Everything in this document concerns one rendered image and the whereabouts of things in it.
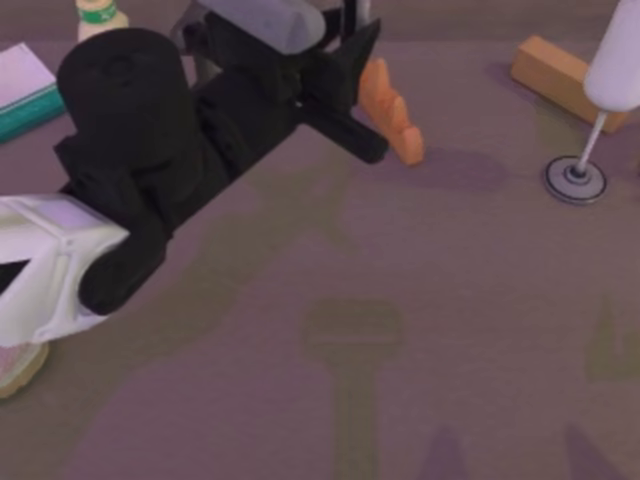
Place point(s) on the orange wavy block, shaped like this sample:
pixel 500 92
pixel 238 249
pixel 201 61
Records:
pixel 395 120

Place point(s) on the white bottle with green label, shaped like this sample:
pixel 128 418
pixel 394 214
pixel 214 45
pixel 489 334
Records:
pixel 102 22

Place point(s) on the wooden rectangular block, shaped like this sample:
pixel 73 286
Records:
pixel 552 75

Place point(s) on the book with teal cover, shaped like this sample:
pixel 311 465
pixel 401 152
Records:
pixel 25 95

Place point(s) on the beige round container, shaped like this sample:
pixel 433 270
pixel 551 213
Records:
pixel 20 367

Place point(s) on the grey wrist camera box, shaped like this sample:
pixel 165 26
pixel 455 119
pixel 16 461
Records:
pixel 270 22

